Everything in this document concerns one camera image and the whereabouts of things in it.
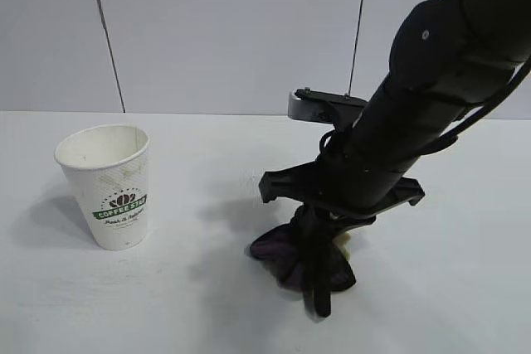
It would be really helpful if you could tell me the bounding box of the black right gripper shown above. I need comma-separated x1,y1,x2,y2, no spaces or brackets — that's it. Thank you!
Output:
259,150,425,247

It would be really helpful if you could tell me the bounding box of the dark purple black cloth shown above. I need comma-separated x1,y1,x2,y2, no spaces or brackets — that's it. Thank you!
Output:
248,204,358,318

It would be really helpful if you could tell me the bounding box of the white paper coffee cup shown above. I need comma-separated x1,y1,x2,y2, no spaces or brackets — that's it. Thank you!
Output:
53,124,151,251

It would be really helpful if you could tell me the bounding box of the brown coffee spill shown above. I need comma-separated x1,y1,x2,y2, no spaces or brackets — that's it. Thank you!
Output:
334,232,353,259

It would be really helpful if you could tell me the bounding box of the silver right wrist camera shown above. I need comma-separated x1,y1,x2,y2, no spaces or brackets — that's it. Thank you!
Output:
285,87,368,127

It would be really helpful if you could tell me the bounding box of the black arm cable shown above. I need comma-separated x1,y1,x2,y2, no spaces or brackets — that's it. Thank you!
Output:
410,55,531,160

